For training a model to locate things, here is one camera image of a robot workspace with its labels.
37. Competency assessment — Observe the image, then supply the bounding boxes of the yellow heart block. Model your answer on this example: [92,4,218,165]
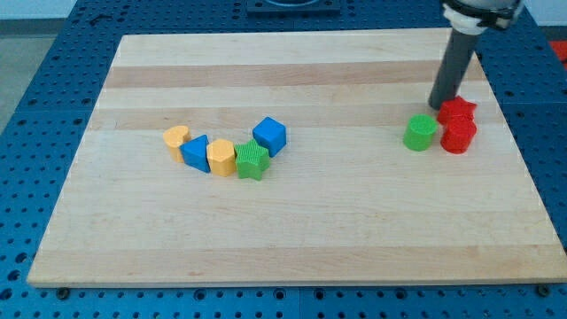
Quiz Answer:
[162,125,191,163]

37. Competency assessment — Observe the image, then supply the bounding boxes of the blue cube block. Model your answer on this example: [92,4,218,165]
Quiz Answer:
[252,117,287,158]

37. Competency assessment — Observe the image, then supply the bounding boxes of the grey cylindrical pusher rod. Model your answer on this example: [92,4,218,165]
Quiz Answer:
[428,28,479,111]

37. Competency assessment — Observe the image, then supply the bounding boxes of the green cylinder block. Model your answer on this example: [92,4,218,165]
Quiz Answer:
[402,114,438,152]

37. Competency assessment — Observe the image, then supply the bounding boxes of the blue triangle block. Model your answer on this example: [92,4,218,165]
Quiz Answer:
[180,135,211,173]

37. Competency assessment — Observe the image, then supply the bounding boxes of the red object at edge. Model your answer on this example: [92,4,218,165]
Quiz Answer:
[549,40,567,68]

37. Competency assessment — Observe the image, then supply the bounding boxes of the green star block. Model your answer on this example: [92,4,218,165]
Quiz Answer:
[235,139,270,181]

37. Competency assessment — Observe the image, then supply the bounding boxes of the light wooden board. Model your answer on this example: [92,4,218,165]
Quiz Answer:
[27,28,566,288]

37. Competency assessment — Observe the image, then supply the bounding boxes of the yellow hexagon block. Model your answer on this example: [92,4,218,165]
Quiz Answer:
[206,139,237,177]

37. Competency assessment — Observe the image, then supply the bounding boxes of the red hexagon block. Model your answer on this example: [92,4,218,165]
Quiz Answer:
[440,118,478,154]

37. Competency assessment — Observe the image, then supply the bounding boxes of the red star block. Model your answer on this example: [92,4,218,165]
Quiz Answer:
[437,96,477,126]

